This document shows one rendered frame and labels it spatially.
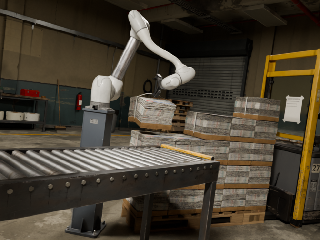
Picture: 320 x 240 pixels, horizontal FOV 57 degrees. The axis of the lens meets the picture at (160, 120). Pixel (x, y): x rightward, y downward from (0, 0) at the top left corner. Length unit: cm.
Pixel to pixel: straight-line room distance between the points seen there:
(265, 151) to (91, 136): 177
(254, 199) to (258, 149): 51
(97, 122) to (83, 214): 75
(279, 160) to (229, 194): 98
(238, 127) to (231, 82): 733
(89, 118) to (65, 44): 713
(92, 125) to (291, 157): 228
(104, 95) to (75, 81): 718
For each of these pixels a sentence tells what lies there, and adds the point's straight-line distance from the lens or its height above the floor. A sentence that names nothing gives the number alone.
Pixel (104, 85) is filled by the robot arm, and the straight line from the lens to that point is 236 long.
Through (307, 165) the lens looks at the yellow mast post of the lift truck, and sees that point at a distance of 338.
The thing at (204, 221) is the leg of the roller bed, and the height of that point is 43.
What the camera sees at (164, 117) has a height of 99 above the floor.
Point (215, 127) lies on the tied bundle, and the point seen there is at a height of 95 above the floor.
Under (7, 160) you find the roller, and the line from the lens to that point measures 139.
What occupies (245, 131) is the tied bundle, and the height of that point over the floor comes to 94.
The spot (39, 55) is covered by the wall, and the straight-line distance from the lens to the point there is 904.
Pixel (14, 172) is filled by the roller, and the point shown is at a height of 80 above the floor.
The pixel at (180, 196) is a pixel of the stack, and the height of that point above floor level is 30.
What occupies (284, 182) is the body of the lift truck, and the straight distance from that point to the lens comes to 372.
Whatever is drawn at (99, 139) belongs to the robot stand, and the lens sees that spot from 235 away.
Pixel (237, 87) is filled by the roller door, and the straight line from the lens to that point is 1004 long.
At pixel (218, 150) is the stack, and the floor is 74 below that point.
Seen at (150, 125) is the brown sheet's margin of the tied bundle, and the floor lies 92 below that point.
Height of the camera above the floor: 110
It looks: 3 degrees down
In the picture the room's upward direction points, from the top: 7 degrees clockwise
